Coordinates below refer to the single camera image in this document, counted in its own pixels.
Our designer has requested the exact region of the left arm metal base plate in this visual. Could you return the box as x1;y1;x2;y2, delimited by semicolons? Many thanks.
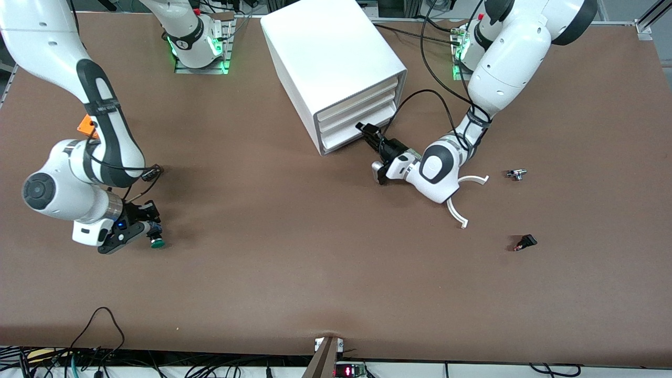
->
450;20;476;82

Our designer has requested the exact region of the black cable under table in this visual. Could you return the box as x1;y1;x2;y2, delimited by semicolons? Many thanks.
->
528;363;581;378

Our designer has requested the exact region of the white drawer cabinet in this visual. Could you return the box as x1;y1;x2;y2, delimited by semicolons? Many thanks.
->
260;0;408;156

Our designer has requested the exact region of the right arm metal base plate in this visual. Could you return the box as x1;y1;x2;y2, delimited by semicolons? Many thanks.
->
174;13;235;76

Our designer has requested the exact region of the white lowest cabinet drawer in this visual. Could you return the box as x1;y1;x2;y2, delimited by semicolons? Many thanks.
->
320;102;398;154

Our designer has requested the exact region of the black looped cable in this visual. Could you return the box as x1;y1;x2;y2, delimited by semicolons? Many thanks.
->
70;307;126;363

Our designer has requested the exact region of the orange button enclosure box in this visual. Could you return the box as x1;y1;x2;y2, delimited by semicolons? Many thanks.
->
77;114;100;140

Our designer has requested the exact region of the white C-shaped plastic ring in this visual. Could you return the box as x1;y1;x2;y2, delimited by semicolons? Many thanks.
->
446;174;490;230

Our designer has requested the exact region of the aluminium frame profile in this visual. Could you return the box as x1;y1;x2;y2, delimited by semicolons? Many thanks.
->
634;0;672;35

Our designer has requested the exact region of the red LED display module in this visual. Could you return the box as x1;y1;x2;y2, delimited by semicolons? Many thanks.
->
334;361;367;378

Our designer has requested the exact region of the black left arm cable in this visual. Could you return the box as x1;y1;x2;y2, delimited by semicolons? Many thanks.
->
385;0;495;153

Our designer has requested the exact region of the black cable behind cabinet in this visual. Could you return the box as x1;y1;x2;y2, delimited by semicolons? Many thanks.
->
372;15;464;48

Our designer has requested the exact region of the brown support beam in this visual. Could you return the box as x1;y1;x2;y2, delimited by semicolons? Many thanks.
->
302;336;341;378

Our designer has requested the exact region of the white highest cabinet drawer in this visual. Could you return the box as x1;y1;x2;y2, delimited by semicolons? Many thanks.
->
316;76;405;124

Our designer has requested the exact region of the white middle cabinet drawer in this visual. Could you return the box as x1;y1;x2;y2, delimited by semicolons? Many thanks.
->
318;90;398;135

